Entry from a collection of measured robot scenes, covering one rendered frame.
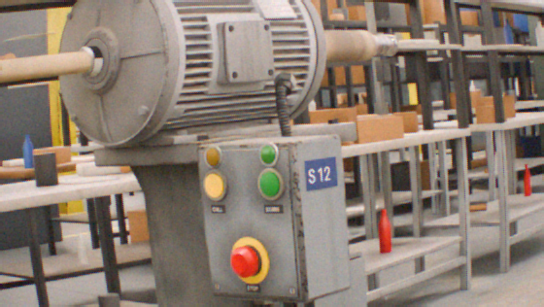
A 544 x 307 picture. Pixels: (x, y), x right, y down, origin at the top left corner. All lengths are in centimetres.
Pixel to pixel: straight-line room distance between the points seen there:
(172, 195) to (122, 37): 30
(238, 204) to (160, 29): 27
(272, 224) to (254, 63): 32
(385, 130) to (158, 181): 389
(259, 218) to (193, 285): 36
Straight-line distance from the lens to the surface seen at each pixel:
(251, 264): 146
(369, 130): 558
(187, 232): 179
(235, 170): 148
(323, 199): 146
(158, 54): 160
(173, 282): 183
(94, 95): 168
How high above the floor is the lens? 118
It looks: 3 degrees down
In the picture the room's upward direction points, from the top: 5 degrees counter-clockwise
